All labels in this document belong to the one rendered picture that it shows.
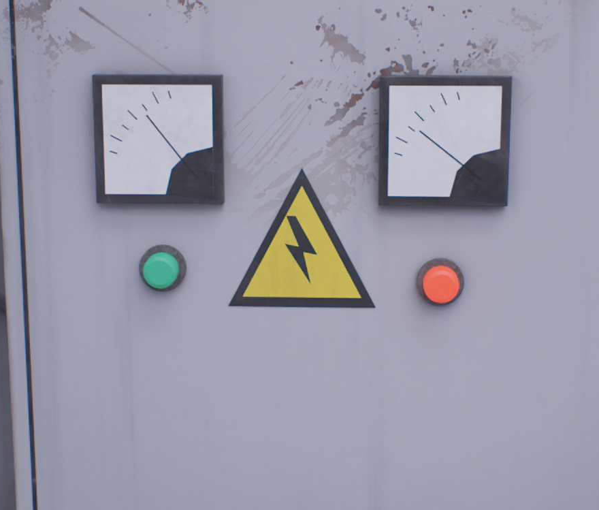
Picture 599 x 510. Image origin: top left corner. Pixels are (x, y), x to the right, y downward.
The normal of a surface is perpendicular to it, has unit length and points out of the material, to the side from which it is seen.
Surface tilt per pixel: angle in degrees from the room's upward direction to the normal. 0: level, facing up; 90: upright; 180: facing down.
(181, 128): 90
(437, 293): 90
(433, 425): 90
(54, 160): 90
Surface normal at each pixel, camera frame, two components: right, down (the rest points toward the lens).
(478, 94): -0.05, 0.21
